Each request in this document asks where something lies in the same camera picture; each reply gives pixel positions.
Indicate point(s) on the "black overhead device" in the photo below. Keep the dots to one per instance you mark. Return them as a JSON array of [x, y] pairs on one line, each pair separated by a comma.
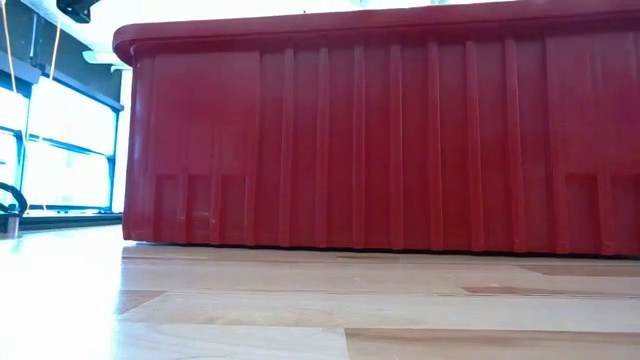
[[77, 9]]

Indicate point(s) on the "red plastic bin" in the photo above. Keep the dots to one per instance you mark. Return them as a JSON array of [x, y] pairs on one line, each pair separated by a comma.
[[380, 140]]

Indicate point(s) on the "black frame rail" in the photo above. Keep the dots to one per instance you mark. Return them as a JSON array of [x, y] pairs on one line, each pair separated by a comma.
[[65, 220]]

